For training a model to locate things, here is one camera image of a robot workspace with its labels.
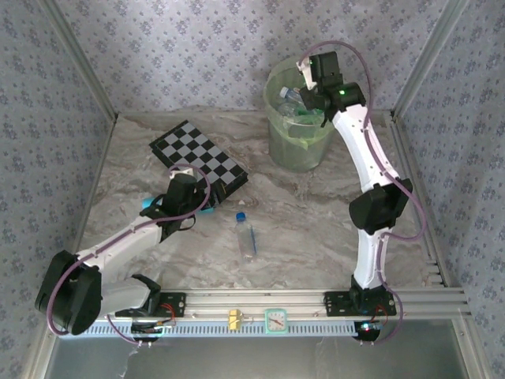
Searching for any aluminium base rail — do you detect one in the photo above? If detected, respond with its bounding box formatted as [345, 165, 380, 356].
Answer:
[157, 287, 473, 319]

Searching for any green plastic bin liner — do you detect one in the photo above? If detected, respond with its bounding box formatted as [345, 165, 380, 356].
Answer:
[263, 58, 336, 151]

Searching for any aluminium frame post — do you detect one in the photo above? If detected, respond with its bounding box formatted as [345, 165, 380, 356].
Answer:
[392, 0, 473, 115]
[39, 0, 119, 122]

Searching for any grey slotted cable duct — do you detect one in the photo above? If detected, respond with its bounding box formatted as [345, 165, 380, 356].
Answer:
[88, 317, 366, 339]

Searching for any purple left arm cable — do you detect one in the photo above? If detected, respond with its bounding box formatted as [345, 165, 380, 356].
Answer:
[46, 163, 212, 348]

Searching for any clear bottle red purple label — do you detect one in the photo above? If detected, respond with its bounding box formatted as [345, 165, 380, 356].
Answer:
[279, 86, 307, 106]

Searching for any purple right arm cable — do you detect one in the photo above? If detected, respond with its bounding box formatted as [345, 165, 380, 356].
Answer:
[297, 40, 429, 348]

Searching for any clear bottle blue cap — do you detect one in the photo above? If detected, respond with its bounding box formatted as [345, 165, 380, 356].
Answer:
[234, 212, 260, 264]

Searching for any aluminium side rail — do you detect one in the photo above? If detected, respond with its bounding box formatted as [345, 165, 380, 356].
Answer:
[58, 112, 119, 295]
[388, 110, 451, 287]

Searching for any grey mesh waste bin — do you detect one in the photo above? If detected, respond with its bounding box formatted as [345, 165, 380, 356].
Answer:
[263, 58, 336, 173]

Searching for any grey metal panel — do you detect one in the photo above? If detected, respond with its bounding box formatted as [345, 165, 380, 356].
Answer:
[43, 317, 486, 379]

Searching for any small teal clock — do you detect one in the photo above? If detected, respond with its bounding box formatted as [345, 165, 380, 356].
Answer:
[264, 307, 290, 336]

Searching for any black grey folding chessboard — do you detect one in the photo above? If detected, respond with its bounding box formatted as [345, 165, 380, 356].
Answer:
[148, 119, 250, 205]

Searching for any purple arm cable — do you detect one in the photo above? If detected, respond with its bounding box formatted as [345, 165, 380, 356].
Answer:
[46, 163, 212, 348]
[297, 40, 429, 348]

